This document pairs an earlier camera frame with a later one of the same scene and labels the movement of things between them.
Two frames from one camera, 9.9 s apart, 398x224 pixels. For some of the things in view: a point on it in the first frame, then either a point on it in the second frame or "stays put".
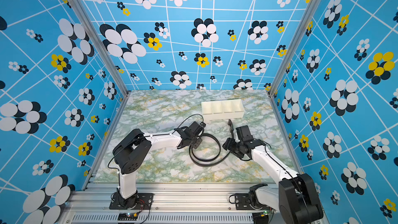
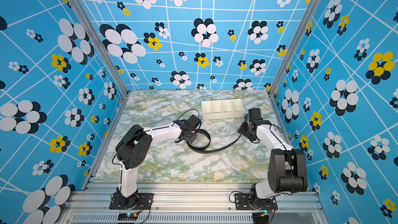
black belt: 209,134 -> 207,149
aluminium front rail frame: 174,203 stays put
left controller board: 127,216 stays put
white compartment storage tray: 222,109 stays put
